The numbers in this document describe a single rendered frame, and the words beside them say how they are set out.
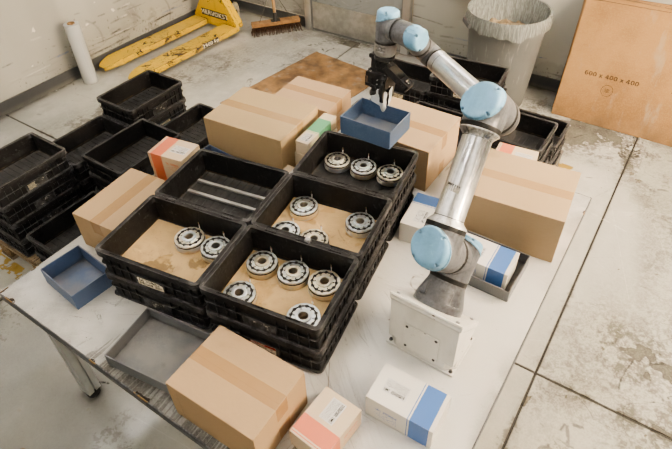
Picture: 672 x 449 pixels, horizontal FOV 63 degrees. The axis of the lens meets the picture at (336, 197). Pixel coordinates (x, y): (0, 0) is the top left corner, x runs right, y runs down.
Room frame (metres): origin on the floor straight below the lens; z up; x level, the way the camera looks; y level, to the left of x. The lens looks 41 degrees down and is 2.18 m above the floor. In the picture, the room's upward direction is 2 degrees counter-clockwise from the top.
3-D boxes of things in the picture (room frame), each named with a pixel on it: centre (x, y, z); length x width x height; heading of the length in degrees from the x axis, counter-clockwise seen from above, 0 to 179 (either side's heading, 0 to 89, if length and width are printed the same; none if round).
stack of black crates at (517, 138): (2.37, -0.91, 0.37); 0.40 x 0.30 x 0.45; 55
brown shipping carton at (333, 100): (2.30, 0.10, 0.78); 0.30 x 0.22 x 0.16; 58
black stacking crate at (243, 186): (1.56, 0.41, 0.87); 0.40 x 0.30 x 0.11; 65
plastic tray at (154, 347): (1.00, 0.55, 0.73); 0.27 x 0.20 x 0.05; 63
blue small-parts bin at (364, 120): (1.65, -0.15, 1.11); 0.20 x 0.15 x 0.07; 56
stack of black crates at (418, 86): (3.15, -0.48, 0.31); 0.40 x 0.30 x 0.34; 55
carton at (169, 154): (1.79, 0.63, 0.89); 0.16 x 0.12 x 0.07; 65
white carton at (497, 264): (1.30, -0.51, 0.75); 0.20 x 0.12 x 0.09; 56
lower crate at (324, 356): (1.12, 0.17, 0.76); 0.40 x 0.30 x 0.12; 65
